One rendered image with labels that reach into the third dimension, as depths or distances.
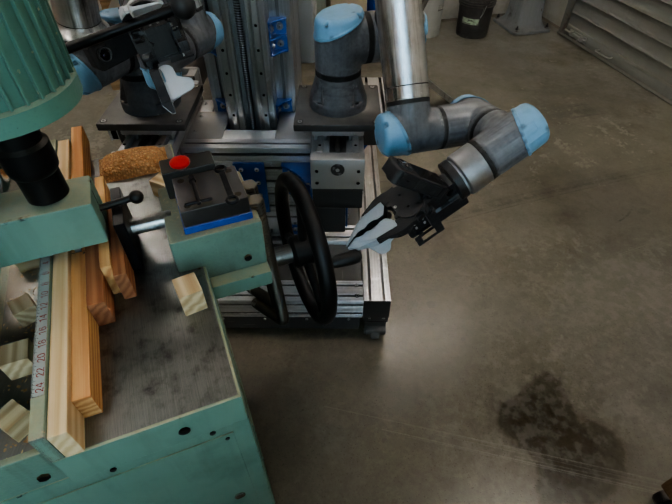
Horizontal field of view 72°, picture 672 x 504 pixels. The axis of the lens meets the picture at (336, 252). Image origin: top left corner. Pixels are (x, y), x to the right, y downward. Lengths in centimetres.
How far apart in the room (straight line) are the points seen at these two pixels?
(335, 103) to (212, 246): 62
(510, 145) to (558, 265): 141
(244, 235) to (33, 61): 33
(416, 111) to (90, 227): 52
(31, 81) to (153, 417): 38
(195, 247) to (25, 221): 21
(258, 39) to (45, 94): 78
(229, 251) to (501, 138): 45
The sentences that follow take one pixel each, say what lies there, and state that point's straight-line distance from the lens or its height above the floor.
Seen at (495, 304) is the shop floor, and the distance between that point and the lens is 191.
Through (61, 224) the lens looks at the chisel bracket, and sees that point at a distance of 70.
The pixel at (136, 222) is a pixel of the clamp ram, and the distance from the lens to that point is 75.
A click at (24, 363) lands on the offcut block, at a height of 83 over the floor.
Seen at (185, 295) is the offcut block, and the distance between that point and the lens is 65.
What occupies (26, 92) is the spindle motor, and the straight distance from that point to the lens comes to 57.
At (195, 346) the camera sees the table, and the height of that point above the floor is 90.
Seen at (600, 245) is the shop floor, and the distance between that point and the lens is 233.
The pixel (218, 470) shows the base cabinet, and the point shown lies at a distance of 94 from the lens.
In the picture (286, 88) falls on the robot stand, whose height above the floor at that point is 80.
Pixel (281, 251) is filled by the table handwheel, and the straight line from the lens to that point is 84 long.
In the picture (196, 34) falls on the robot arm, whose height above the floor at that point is 105.
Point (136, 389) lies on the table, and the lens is 63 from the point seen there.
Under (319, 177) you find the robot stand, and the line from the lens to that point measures 118.
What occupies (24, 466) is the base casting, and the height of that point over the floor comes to 78.
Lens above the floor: 142
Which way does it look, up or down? 45 degrees down
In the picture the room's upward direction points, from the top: straight up
